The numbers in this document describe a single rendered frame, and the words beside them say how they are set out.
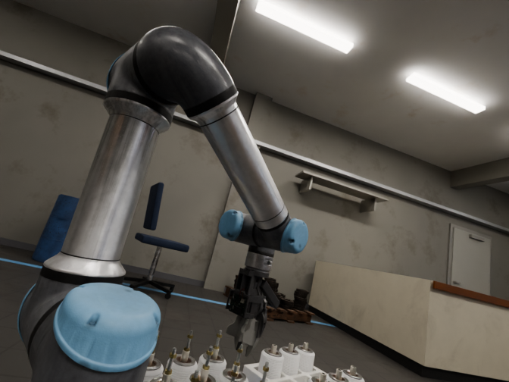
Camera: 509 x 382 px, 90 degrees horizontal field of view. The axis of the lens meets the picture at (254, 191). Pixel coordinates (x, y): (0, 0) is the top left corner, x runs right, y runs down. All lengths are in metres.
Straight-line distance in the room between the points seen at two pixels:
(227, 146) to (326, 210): 4.33
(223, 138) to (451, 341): 2.86
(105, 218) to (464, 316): 3.03
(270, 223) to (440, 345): 2.58
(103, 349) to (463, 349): 3.03
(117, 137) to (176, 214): 3.59
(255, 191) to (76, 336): 0.32
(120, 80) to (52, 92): 4.39
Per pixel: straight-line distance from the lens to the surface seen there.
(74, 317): 0.36
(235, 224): 0.62
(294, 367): 1.34
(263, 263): 0.71
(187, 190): 4.09
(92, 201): 0.47
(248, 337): 0.75
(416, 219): 6.01
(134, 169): 0.48
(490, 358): 3.45
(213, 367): 1.03
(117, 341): 0.35
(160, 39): 0.45
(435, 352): 2.95
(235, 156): 0.45
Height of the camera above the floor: 0.62
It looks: 14 degrees up
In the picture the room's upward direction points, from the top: 14 degrees clockwise
